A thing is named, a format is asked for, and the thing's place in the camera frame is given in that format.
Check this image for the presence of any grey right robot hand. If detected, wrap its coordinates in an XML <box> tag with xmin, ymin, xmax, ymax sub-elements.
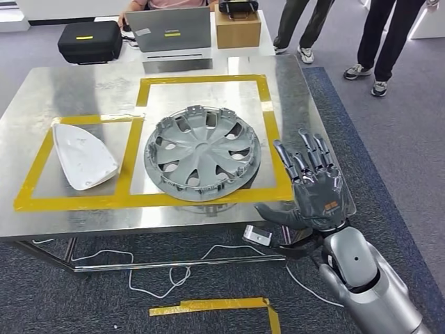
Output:
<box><xmin>255</xmin><ymin>129</ymin><xmax>353</xmax><ymax>232</ymax></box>

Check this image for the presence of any grey plastic wheel cover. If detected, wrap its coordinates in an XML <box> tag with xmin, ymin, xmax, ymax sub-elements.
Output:
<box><xmin>143</xmin><ymin>104</ymin><xmax>262</xmax><ymax>203</ymax></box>

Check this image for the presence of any white triangular plastic part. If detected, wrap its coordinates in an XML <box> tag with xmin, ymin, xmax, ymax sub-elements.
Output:
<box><xmin>51</xmin><ymin>122</ymin><xmax>120</xmax><ymax>192</ymax></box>

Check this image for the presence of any dark rug blue border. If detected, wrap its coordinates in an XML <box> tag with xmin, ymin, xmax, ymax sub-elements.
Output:
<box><xmin>0</xmin><ymin>66</ymin><xmax>445</xmax><ymax>334</ymax></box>

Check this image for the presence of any white table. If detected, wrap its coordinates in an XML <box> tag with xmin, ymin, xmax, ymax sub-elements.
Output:
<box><xmin>93</xmin><ymin>9</ymin><xmax>276</xmax><ymax>74</ymax></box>

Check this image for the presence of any cardboard box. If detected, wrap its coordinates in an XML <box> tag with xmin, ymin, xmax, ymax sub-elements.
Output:
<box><xmin>214</xmin><ymin>4</ymin><xmax>262</xmax><ymax>50</ymax></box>

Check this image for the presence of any black handheld device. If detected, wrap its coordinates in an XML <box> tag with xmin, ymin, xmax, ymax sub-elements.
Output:
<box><xmin>218</xmin><ymin>0</ymin><xmax>259</xmax><ymax>15</ymax></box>

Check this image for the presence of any yellow tape outline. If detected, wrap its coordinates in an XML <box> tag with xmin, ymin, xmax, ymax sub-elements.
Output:
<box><xmin>13</xmin><ymin>74</ymin><xmax>295</xmax><ymax>212</ymax></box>

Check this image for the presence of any grey laptop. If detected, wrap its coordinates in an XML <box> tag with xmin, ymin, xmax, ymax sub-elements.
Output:
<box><xmin>124</xmin><ymin>6</ymin><xmax>213</xmax><ymax>62</ymax></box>

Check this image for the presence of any black carry case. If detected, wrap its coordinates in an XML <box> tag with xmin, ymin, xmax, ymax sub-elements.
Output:
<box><xmin>57</xmin><ymin>20</ymin><xmax>124</xmax><ymax>65</ymax></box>

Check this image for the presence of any chrome workbench frame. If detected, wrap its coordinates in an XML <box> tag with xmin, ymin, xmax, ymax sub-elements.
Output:
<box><xmin>13</xmin><ymin>225</ymin><xmax>315</xmax><ymax>274</ymax></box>

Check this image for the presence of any white floor cable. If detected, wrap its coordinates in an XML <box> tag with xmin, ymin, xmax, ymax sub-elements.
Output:
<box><xmin>32</xmin><ymin>237</ymin><xmax>345</xmax><ymax>309</ymax></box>

